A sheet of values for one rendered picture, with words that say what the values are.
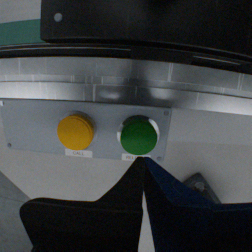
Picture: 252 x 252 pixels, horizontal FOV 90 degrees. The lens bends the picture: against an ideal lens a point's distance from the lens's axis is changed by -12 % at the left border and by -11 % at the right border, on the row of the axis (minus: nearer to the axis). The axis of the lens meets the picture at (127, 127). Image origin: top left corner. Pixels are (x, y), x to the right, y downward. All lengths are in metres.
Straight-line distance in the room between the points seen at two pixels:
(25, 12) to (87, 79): 0.14
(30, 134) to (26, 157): 0.18
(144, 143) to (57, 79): 0.12
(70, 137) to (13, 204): 2.11
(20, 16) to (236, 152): 0.45
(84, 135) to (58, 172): 0.21
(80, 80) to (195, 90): 0.13
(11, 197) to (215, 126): 2.13
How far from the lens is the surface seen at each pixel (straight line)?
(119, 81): 0.16
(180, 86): 0.17
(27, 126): 0.20
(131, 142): 0.15
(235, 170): 0.39
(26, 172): 0.40
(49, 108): 0.18
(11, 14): 0.28
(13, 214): 2.42
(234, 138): 0.34
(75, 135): 0.16
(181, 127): 0.28
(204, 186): 0.35
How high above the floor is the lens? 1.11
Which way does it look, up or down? 72 degrees down
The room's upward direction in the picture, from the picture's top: 175 degrees counter-clockwise
